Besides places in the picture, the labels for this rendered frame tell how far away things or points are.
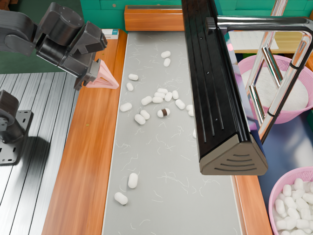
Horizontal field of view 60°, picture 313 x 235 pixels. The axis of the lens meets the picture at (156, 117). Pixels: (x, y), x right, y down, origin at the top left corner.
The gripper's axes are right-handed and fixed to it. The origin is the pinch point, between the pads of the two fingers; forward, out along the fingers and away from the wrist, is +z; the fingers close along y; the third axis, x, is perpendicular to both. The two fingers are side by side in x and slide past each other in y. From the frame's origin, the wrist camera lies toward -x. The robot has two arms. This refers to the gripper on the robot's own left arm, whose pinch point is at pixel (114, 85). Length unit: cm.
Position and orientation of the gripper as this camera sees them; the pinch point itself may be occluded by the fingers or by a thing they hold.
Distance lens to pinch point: 71.9
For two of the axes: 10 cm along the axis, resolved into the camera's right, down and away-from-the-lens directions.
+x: -6.5, 4.9, 5.8
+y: 0.0, -7.6, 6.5
